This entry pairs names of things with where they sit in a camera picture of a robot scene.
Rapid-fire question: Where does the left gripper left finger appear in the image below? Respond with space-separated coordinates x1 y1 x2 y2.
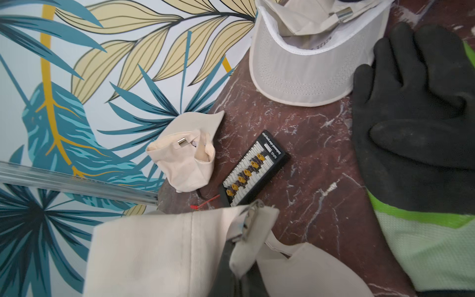
208 240 238 297

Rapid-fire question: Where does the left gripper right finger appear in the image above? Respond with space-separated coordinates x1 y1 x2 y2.
239 263 269 297

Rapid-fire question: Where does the cream Colorado cap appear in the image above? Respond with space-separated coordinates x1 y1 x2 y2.
83 200 372 297

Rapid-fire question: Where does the white perforated cap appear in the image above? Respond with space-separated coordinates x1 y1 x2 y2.
249 0 392 107

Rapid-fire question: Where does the green black cap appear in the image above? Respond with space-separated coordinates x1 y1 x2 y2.
352 22 475 297

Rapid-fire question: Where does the black charger board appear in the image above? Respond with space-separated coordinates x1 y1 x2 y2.
218 130 291 207

